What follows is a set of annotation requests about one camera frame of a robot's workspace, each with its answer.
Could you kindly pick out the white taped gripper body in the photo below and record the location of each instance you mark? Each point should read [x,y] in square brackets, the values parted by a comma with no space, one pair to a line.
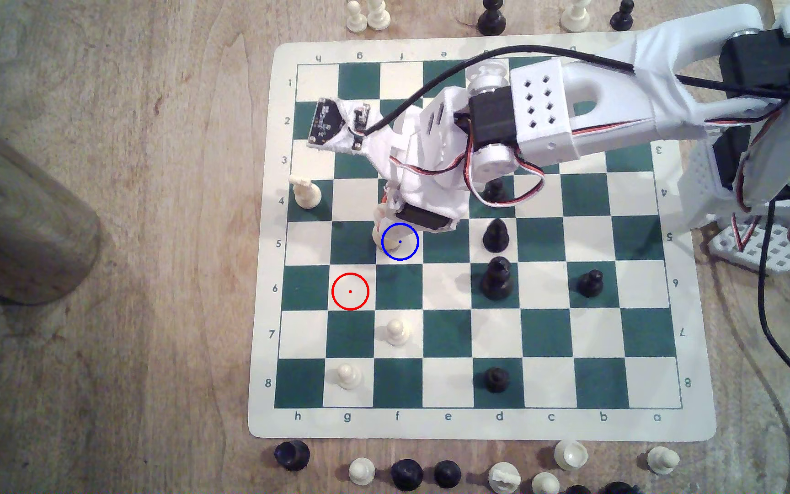
[423,218]

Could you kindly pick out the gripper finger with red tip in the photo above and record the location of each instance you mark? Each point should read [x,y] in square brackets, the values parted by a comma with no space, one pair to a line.
[387,206]

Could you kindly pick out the white pawn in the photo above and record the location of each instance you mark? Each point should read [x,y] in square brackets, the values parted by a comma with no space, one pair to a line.
[349,377]
[362,471]
[356,19]
[381,239]
[397,333]

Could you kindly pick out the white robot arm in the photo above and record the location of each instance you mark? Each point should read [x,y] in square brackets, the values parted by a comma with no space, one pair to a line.
[662,103]

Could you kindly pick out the green white chess mat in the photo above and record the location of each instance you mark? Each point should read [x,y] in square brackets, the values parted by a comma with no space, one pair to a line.
[450,329]

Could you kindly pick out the white chess piece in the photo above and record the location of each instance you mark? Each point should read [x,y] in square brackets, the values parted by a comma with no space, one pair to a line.
[546,484]
[576,18]
[378,16]
[662,460]
[505,479]
[570,455]

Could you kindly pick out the black chess piece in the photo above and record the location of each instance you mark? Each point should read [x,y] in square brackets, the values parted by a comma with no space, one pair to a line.
[619,488]
[491,20]
[407,475]
[578,490]
[447,474]

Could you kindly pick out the black pawn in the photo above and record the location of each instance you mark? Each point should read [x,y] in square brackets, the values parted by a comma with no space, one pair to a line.
[496,191]
[591,284]
[496,380]
[622,17]

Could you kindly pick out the white knight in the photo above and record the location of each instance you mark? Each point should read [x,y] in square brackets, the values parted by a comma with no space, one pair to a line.
[306,193]

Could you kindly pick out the black bishop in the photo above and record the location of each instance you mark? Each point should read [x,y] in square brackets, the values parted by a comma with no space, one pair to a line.
[496,237]

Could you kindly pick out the black queen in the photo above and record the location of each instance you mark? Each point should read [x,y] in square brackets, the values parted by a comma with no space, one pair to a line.
[497,280]

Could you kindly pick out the black rook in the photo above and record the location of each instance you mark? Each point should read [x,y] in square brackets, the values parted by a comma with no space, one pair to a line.
[292,455]

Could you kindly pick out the small camera circuit board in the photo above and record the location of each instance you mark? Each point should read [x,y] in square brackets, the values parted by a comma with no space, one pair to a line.
[326,123]

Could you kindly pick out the brown cylindrical post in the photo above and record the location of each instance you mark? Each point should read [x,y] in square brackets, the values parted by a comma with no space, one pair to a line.
[18,226]

